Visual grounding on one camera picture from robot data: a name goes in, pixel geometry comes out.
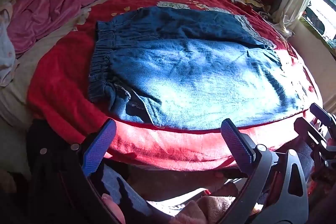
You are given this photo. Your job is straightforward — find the blue denim pants lace hem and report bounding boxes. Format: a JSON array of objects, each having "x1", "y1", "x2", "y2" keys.
[{"x1": 88, "y1": 6, "x2": 308, "y2": 130}]

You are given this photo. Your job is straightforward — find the operator left hand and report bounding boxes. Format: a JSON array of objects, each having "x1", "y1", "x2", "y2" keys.
[{"x1": 101, "y1": 194, "x2": 126, "y2": 224}]

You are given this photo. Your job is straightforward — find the beige bed sheet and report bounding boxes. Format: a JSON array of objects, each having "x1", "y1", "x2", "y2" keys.
[{"x1": 0, "y1": 0, "x2": 238, "y2": 128}]

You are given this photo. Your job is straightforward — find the red floral blanket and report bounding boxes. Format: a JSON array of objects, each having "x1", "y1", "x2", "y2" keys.
[{"x1": 27, "y1": 0, "x2": 323, "y2": 171}]

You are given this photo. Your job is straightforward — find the white patterned cloth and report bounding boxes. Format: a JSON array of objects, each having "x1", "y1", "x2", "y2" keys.
[{"x1": 0, "y1": 2, "x2": 19, "y2": 87}]

